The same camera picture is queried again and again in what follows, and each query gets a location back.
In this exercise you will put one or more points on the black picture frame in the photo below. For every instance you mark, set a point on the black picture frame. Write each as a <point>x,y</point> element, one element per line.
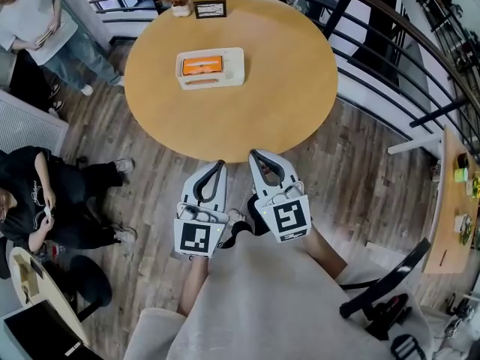
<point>210,9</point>

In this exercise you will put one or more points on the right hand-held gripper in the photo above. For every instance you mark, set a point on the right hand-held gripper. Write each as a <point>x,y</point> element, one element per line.
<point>288,219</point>

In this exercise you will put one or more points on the person's left forearm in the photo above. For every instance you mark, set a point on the person's left forearm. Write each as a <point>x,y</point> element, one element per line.
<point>195,283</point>

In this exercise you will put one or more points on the person's right forearm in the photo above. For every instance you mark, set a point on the person's right forearm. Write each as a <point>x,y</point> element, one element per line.
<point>322,253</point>

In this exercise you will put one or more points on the white slatted cabinet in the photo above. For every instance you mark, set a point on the white slatted cabinet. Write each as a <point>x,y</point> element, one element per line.
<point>30,129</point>

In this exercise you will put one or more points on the person's shoe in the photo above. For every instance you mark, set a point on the person's shoe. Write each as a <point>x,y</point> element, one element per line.
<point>236,216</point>

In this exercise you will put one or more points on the black worn equipment pack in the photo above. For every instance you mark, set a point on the black worn equipment pack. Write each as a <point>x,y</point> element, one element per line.
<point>382,309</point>

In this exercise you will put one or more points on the black round stool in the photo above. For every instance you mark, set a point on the black round stool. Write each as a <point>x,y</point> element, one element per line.
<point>92,287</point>

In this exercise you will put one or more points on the round white desk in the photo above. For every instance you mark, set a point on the round white desk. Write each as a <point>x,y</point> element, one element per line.
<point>52,298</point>

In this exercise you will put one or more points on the wooden side table white legs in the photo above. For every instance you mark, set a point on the wooden side table white legs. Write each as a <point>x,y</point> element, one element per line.
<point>446,219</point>

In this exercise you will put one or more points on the orange and white packet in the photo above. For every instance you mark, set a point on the orange and white packet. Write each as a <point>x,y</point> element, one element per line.
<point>202,69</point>

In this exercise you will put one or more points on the green cup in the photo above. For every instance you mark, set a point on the green cup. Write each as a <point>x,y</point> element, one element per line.
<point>461,174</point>

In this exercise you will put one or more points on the person's black trousers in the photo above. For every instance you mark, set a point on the person's black trousers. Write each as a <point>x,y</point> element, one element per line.
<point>258,219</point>

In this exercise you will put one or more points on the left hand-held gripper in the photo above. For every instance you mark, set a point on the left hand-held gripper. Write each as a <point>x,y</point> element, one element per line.
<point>195,238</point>

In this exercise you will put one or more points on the person's beige shirt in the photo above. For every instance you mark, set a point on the person's beige shirt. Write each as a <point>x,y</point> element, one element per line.
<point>262,306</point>

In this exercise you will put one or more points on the black laptop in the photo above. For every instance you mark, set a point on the black laptop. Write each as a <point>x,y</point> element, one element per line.
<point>37,332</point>

